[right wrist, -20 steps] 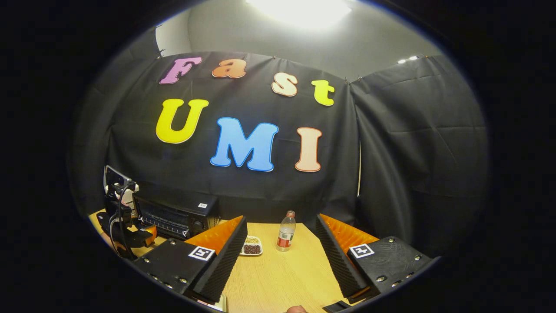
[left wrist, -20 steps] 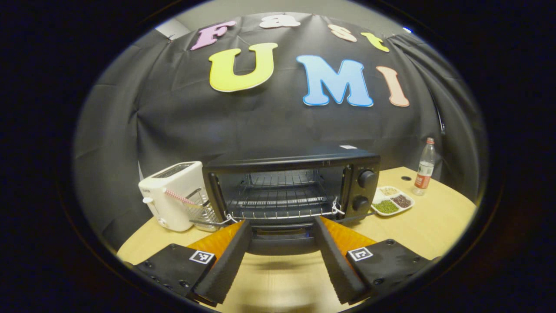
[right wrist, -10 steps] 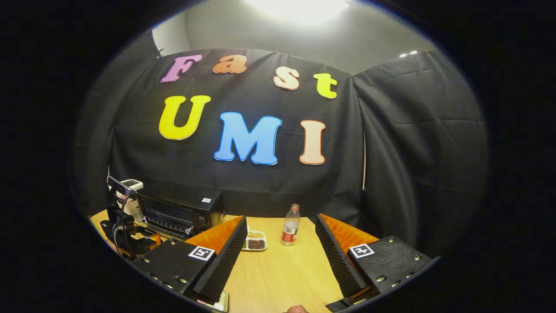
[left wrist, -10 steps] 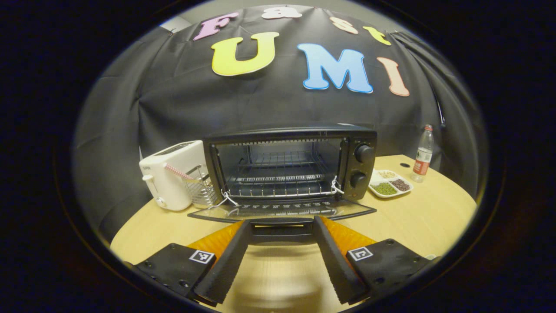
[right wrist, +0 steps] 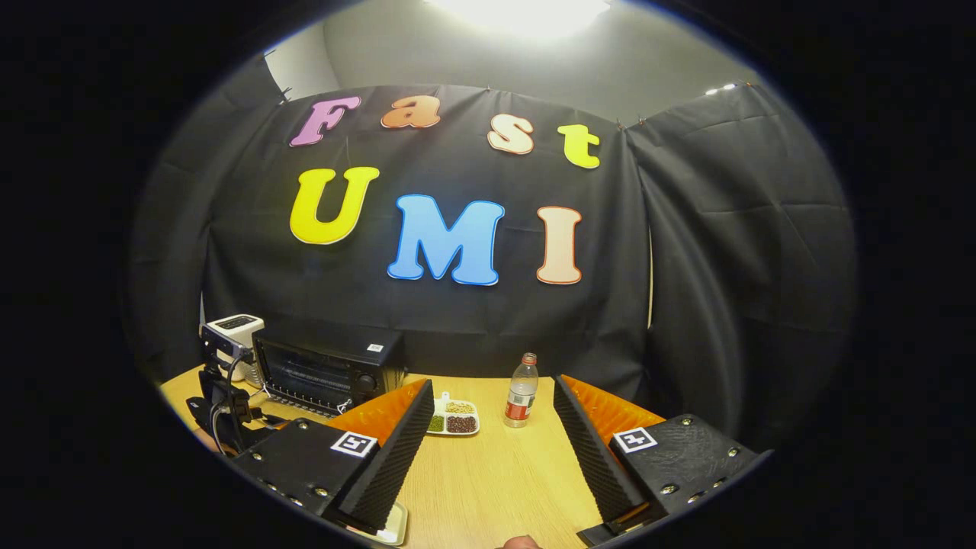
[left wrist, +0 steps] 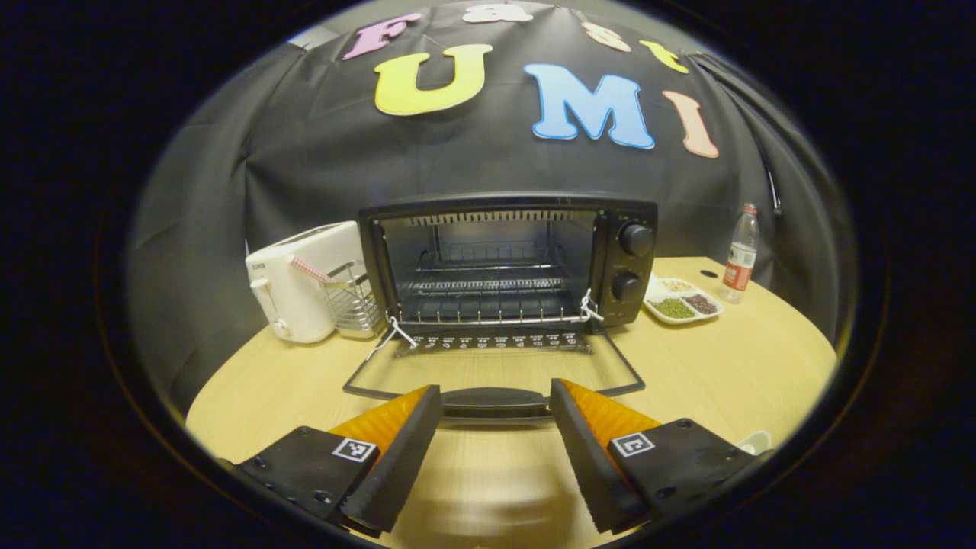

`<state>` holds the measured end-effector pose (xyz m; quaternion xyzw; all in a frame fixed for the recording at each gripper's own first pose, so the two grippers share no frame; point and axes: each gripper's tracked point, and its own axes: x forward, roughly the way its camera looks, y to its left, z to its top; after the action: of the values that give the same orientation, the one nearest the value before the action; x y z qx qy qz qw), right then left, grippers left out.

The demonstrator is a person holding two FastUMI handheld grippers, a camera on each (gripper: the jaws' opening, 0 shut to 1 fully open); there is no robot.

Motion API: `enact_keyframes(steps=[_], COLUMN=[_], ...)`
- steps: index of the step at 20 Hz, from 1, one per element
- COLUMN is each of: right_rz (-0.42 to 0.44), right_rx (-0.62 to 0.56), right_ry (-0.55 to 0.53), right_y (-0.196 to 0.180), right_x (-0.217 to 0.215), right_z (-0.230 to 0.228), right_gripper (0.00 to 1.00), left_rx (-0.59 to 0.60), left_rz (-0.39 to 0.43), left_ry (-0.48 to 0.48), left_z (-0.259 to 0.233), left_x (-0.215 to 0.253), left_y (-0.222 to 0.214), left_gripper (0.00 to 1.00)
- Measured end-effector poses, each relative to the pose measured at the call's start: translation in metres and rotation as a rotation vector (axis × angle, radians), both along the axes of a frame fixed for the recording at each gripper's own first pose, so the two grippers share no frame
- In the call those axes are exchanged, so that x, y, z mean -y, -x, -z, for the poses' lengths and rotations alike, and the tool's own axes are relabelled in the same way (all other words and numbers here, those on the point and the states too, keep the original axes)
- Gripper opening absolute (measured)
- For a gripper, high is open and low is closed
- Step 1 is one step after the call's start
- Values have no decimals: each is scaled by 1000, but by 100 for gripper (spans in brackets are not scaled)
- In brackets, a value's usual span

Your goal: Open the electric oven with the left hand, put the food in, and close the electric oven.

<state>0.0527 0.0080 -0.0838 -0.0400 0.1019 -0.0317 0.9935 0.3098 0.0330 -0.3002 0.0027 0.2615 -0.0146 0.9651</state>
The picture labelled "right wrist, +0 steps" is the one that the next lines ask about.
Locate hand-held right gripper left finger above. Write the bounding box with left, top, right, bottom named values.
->
left=229, top=379, right=435, bottom=535

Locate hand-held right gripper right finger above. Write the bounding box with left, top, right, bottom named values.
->
left=554, top=374, right=771, bottom=547

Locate cream square food plate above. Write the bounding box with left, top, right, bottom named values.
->
left=358, top=499, right=409, bottom=547

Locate white divided bean dish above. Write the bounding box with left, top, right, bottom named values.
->
left=425, top=392, right=481, bottom=437

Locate black electric oven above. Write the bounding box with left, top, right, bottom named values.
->
left=252, top=328, right=409, bottom=419

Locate white toaster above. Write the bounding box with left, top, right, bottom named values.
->
left=204, top=314, right=265, bottom=382

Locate clear red label water bottle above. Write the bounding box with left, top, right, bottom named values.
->
left=503, top=352, right=539, bottom=429

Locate black backdrop cloth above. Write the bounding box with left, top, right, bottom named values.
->
left=126, top=53, right=859, bottom=451

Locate large ceiling light panel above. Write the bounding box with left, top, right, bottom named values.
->
left=427, top=0, right=611, bottom=39

